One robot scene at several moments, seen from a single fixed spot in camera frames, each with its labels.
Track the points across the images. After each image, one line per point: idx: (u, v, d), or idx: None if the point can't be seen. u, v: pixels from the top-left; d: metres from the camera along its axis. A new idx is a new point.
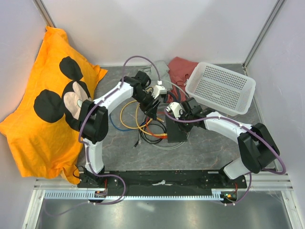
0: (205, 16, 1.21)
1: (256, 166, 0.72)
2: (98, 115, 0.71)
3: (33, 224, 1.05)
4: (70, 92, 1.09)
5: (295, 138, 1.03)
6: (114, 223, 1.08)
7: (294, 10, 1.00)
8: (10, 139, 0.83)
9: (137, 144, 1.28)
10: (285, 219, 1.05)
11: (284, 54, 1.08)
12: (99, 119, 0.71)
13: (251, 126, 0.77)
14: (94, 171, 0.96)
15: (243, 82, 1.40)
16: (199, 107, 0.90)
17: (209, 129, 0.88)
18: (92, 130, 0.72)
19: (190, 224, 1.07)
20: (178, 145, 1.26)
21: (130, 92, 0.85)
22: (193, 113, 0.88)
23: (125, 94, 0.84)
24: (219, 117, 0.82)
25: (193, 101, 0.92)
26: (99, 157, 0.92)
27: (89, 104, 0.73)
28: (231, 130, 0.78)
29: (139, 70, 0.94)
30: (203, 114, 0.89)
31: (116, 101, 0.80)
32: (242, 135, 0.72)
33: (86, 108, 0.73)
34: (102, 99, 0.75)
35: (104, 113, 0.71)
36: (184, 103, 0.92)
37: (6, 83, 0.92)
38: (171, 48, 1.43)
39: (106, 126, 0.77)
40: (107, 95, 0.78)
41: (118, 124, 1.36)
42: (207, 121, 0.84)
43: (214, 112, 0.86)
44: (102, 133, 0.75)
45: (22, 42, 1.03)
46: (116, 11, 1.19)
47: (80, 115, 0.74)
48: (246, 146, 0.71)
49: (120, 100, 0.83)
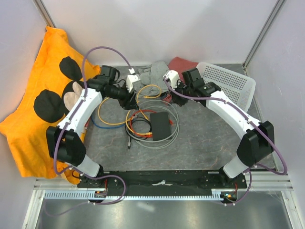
0: (205, 16, 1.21)
1: (251, 161, 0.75)
2: (68, 140, 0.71)
3: (33, 224, 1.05)
4: (70, 92, 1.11)
5: (294, 138, 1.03)
6: (114, 223, 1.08)
7: (294, 10, 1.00)
8: (10, 139, 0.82)
9: (130, 145, 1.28)
10: (285, 220, 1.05)
11: (284, 54, 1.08)
12: (70, 144, 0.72)
13: (259, 123, 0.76)
14: (93, 175, 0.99)
15: (243, 82, 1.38)
16: (201, 80, 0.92)
17: (209, 109, 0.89)
18: (66, 156, 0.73)
19: (190, 224, 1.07)
20: (168, 144, 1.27)
21: (98, 98, 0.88)
22: (195, 86, 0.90)
23: (92, 104, 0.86)
24: (226, 101, 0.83)
25: (196, 73, 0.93)
26: (90, 163, 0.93)
27: (55, 131, 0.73)
28: (236, 121, 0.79)
29: (103, 66, 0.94)
30: (206, 89, 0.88)
31: (84, 115, 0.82)
32: (249, 132, 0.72)
33: (52, 139, 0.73)
34: (67, 121, 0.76)
35: (73, 137, 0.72)
36: (186, 73, 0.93)
37: (6, 83, 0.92)
38: (171, 48, 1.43)
39: (81, 147, 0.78)
40: (73, 114, 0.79)
41: (114, 122, 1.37)
42: (211, 102, 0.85)
43: (219, 94, 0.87)
44: (79, 155, 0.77)
45: (22, 41, 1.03)
46: (116, 11, 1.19)
47: (50, 145, 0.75)
48: (249, 144, 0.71)
49: (89, 112, 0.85)
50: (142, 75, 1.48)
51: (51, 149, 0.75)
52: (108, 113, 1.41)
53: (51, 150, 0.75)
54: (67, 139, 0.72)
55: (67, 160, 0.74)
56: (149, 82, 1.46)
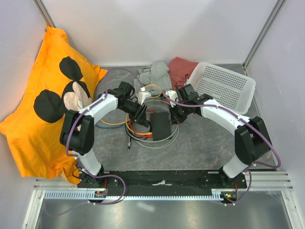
0: (205, 16, 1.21)
1: (249, 158, 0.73)
2: (85, 124, 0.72)
3: (33, 224, 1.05)
4: (70, 92, 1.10)
5: (294, 138, 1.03)
6: (114, 223, 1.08)
7: (294, 10, 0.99)
8: (10, 139, 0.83)
9: (130, 146, 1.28)
10: (285, 220, 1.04)
11: (284, 54, 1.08)
12: (85, 130, 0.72)
13: (249, 119, 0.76)
14: (92, 173, 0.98)
15: (242, 82, 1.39)
16: (196, 93, 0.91)
17: (205, 117, 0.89)
18: (77, 141, 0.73)
19: (190, 224, 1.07)
20: (168, 144, 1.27)
21: (115, 104, 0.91)
22: (189, 99, 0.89)
23: (110, 105, 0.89)
24: (217, 106, 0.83)
25: (191, 87, 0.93)
26: (94, 160, 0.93)
27: (74, 114, 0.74)
28: (228, 121, 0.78)
29: (121, 82, 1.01)
30: (199, 100, 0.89)
31: (101, 112, 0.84)
32: (240, 128, 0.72)
33: (69, 121, 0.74)
34: (87, 109, 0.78)
35: (89, 122, 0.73)
36: (181, 89, 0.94)
37: (6, 83, 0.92)
38: (170, 48, 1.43)
39: (91, 138, 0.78)
40: (93, 106, 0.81)
41: (113, 122, 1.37)
42: (204, 109, 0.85)
43: (212, 101, 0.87)
44: (88, 144, 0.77)
45: (22, 41, 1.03)
46: (116, 11, 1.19)
47: (64, 127, 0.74)
48: (242, 140, 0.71)
49: (105, 111, 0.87)
50: (142, 75, 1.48)
51: (64, 131, 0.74)
52: (108, 113, 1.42)
53: (62, 133, 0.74)
54: (84, 123, 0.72)
55: (76, 145, 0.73)
56: (149, 82, 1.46)
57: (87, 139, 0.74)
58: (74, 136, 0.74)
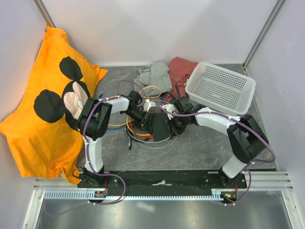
0: (204, 16, 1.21)
1: (246, 155, 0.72)
2: (104, 109, 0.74)
3: (32, 224, 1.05)
4: (70, 92, 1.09)
5: (294, 138, 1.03)
6: (114, 223, 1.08)
7: (294, 10, 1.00)
8: (10, 139, 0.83)
9: (130, 146, 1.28)
10: (285, 220, 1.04)
11: (284, 54, 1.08)
12: (104, 113, 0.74)
13: (240, 118, 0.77)
14: (95, 170, 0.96)
15: (242, 82, 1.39)
16: (190, 104, 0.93)
17: (201, 125, 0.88)
18: (94, 124, 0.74)
19: (190, 224, 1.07)
20: (168, 144, 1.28)
21: (126, 106, 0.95)
22: (184, 111, 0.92)
23: (122, 104, 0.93)
24: (210, 112, 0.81)
25: (186, 99, 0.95)
26: (99, 154, 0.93)
27: (95, 100, 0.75)
28: (221, 123, 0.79)
29: (132, 90, 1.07)
30: (194, 109, 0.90)
31: (114, 107, 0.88)
32: (231, 127, 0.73)
33: (90, 104, 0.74)
34: (106, 99, 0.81)
35: (108, 108, 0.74)
36: (176, 102, 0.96)
37: (6, 82, 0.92)
38: (171, 48, 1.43)
39: (106, 125, 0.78)
40: (110, 99, 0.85)
41: (113, 122, 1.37)
42: (198, 117, 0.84)
43: (205, 108, 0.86)
44: (103, 129, 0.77)
45: (22, 41, 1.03)
46: (116, 11, 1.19)
47: (83, 110, 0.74)
48: (235, 137, 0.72)
49: (117, 108, 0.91)
50: (142, 75, 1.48)
51: (83, 114, 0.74)
52: None
53: (81, 116, 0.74)
54: (104, 108, 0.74)
55: (92, 128, 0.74)
56: (148, 82, 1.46)
57: (104, 123, 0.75)
58: (91, 120, 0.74)
